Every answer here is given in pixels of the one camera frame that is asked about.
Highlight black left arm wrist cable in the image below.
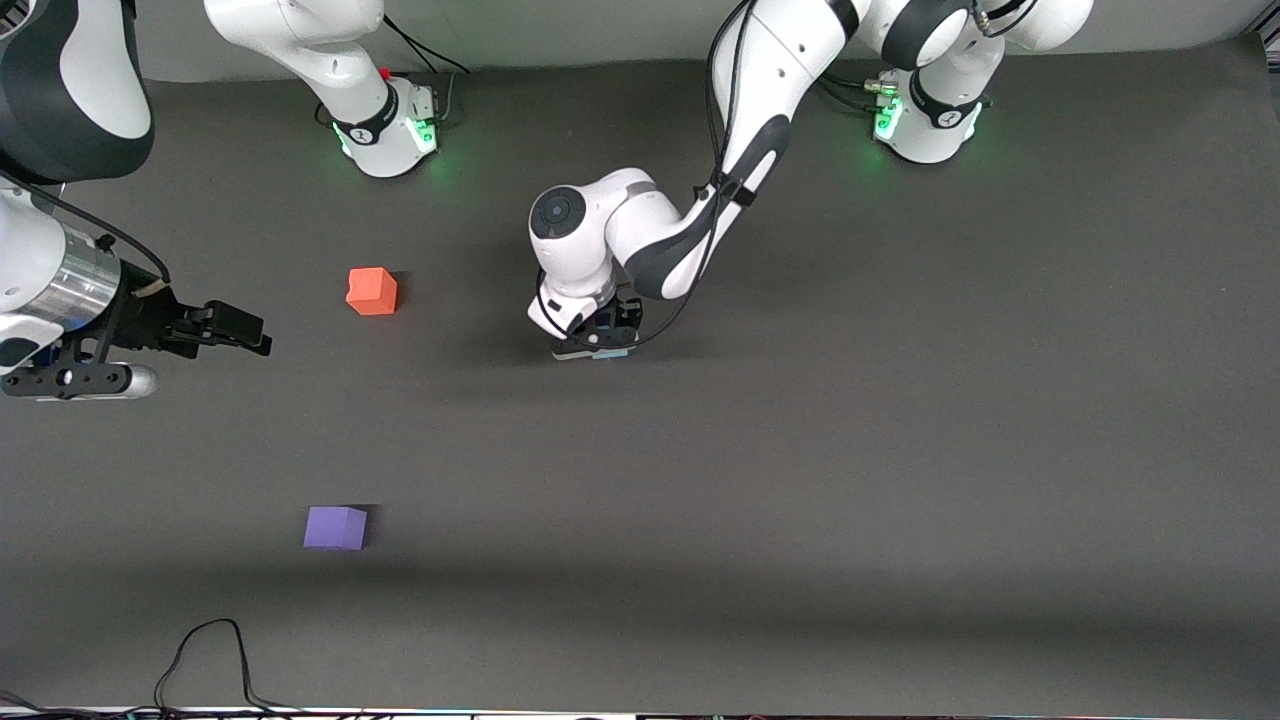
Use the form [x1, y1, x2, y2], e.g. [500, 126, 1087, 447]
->
[535, 0, 763, 353]

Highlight black right arm base cables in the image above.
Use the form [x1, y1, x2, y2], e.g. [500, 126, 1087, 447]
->
[380, 14, 471, 131]

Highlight black arm base cables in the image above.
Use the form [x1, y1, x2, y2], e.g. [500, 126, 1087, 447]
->
[380, 14, 471, 131]
[820, 70, 896, 113]

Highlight orange foam block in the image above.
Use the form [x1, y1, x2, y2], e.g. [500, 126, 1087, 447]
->
[345, 266, 399, 317]

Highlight dark grey table mat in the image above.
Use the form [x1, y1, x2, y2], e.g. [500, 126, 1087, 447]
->
[0, 35, 1280, 717]

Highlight purple foam block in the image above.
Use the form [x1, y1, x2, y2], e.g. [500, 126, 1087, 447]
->
[303, 505, 369, 552]

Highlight black left arm base cables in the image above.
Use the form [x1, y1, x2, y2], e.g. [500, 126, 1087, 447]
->
[820, 70, 896, 113]

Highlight black arm wrist cable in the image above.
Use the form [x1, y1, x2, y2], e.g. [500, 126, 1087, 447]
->
[535, 0, 763, 353]
[0, 172, 173, 283]

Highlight black right arm wrist cable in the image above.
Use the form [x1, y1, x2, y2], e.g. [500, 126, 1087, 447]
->
[0, 172, 173, 283]

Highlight looped thin black cable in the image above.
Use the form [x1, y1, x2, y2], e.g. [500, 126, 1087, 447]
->
[153, 617, 311, 718]

